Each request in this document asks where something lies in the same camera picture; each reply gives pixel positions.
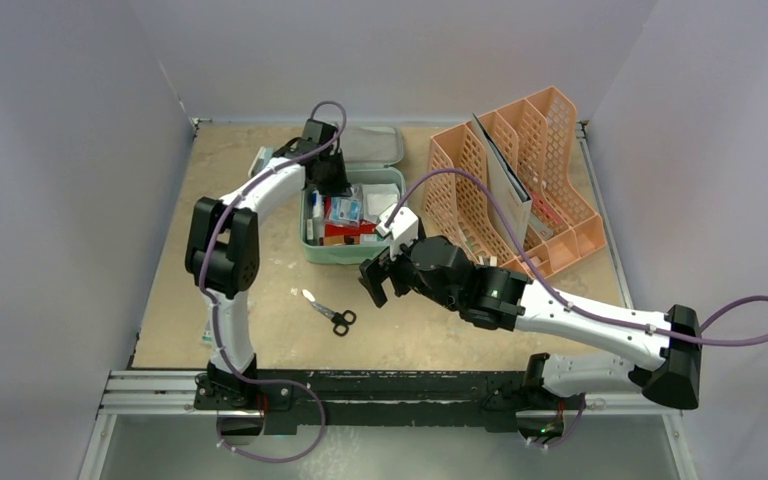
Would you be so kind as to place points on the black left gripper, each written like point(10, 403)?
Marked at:
point(340, 188)

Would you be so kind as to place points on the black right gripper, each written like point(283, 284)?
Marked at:
point(384, 275)

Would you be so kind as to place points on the small white blue tube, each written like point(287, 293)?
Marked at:
point(318, 209)

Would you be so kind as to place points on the blue white sachet packet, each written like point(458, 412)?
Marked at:
point(345, 211)

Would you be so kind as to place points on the red first aid pouch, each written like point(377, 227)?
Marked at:
point(363, 228)

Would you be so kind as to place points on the brown glass medicine bottle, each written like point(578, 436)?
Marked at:
point(340, 240)

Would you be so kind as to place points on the white gauze packets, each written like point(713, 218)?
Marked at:
point(376, 198)

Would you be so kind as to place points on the black handled scissors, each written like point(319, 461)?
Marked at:
point(341, 320)

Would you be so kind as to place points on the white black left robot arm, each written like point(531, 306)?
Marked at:
point(223, 248)

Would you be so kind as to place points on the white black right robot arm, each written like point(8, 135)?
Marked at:
point(652, 353)

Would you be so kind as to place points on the mint green open case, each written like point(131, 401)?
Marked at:
point(371, 154)

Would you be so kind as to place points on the grey folder in organizer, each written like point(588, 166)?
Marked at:
point(506, 179)

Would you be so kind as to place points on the bandage box in bag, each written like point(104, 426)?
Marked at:
point(207, 335)

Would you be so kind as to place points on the peach plastic file organizer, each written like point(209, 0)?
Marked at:
point(536, 134)

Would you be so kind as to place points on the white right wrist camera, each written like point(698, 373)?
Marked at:
point(399, 227)

